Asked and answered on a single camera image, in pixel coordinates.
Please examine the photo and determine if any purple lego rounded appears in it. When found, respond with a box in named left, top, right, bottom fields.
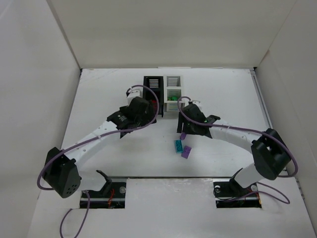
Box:
left=180, top=133, right=186, bottom=140

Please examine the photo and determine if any red lego piece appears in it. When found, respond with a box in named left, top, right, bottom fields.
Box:
left=151, top=100, right=158, bottom=112

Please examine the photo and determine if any teal lego plate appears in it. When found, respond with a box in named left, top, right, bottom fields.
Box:
left=174, top=140, right=183, bottom=153

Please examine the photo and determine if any purple lego brick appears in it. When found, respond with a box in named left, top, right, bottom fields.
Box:
left=181, top=146, right=192, bottom=159

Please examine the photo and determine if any green lego square brick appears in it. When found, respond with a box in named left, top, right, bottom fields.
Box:
left=167, top=96, right=178, bottom=101

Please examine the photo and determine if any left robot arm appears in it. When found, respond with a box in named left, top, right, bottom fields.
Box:
left=42, top=97, right=157, bottom=198

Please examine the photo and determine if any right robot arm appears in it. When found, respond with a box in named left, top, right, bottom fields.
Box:
left=177, top=103, right=292, bottom=190

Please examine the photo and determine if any black slotted container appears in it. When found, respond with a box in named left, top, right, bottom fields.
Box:
left=143, top=76, right=164, bottom=117

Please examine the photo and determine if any white slotted container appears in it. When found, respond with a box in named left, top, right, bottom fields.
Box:
left=163, top=75, right=184, bottom=114

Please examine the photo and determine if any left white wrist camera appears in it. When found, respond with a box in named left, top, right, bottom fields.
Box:
left=126, top=89, right=142, bottom=105

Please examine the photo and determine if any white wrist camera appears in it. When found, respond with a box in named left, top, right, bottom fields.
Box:
left=126, top=89, right=142, bottom=105
left=192, top=100, right=202, bottom=110

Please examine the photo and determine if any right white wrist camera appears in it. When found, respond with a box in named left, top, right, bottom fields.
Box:
left=192, top=100, right=202, bottom=110

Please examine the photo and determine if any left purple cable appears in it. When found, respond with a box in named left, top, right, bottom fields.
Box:
left=36, top=85, right=159, bottom=238

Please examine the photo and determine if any purple cable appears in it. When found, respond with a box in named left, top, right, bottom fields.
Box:
left=36, top=85, right=159, bottom=238
left=177, top=96, right=299, bottom=204

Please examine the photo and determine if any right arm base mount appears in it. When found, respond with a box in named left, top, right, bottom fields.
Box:
left=213, top=181, right=262, bottom=208

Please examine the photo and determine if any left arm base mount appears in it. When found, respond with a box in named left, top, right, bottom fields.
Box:
left=79, top=171, right=127, bottom=209

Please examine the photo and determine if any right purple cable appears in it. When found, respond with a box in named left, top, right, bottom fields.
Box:
left=177, top=96, right=299, bottom=204

